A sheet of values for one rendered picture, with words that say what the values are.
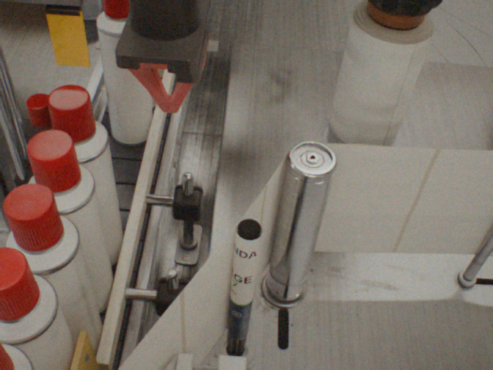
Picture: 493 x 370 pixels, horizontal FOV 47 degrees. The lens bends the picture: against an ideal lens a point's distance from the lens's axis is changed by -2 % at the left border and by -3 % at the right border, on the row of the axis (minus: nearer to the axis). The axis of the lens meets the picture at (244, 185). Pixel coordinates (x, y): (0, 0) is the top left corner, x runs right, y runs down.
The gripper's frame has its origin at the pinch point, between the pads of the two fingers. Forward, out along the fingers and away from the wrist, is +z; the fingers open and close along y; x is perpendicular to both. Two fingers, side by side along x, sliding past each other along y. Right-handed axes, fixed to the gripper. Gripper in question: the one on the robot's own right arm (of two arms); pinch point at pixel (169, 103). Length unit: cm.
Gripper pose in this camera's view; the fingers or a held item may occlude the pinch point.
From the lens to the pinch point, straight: 55.1
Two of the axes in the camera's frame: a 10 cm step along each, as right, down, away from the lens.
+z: -0.6, 6.5, 7.6
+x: -10.0, -0.9, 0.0
